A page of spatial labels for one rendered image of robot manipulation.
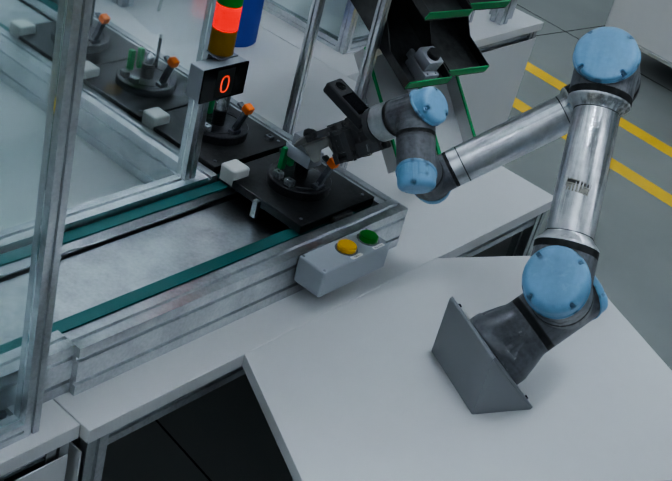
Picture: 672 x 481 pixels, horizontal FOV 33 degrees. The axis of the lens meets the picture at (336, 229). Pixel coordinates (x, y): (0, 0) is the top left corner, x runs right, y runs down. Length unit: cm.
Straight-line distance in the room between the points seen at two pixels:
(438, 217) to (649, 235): 233
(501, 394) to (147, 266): 70
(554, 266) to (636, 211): 309
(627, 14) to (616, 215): 188
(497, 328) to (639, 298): 236
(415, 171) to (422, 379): 39
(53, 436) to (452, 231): 115
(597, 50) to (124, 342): 98
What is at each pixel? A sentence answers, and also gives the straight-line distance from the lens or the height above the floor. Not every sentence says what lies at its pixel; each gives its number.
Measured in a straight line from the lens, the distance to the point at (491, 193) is 287.
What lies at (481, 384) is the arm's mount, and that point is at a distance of 209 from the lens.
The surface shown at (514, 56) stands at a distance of 411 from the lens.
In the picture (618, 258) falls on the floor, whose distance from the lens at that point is 465.
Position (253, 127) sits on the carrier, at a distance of 262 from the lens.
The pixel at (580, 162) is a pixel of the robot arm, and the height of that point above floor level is 132.
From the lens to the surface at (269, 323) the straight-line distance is 219.
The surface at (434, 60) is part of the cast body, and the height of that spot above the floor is 125.
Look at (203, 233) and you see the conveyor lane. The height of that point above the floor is 92.
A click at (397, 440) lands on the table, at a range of 201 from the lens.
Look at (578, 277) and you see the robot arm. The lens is 198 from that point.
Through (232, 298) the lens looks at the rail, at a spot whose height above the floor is 92.
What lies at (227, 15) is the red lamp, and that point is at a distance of 218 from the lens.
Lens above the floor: 215
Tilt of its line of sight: 31 degrees down
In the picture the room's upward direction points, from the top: 15 degrees clockwise
